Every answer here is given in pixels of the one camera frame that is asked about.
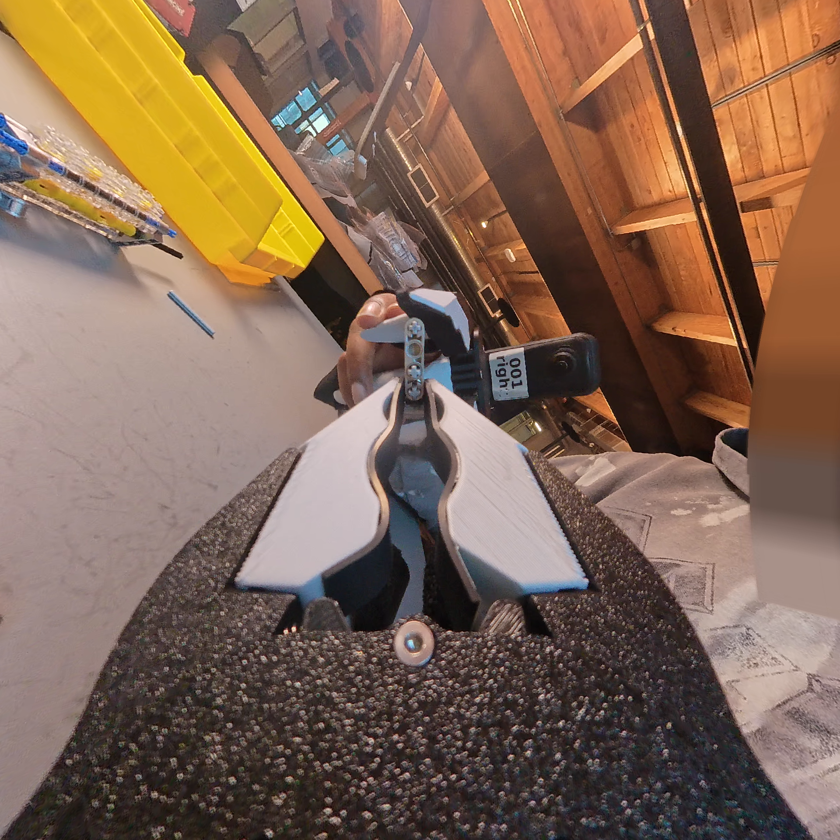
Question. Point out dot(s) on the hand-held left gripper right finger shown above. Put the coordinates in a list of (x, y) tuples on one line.
[(512, 519)]

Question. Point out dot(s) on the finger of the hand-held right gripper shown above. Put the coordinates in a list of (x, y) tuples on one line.
[(440, 376), (444, 313)]

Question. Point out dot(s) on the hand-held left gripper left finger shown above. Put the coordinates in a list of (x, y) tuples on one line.
[(309, 519)]

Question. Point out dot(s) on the grey brick beam assembly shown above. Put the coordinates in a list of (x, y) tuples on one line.
[(415, 357)]

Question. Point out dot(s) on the grey desk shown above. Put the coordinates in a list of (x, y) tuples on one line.
[(118, 460)]

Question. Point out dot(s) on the person's right hand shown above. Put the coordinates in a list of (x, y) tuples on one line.
[(361, 348)]

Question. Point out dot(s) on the black round lamp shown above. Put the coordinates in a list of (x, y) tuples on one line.
[(507, 313)]

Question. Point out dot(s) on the clear plastic bags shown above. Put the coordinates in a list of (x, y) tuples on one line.
[(381, 236)]

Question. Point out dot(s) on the small yellow parts bin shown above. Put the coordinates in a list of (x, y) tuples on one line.
[(292, 243)]

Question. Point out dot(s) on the light wooden beam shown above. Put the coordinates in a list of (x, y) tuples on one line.
[(282, 171)]

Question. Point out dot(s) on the thin grey axle rod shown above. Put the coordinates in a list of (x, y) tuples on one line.
[(190, 315)]

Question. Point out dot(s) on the large yellow parts bin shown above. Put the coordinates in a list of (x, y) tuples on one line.
[(145, 118)]

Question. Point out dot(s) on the yellow and clear brick model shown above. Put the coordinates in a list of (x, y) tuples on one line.
[(85, 184)]

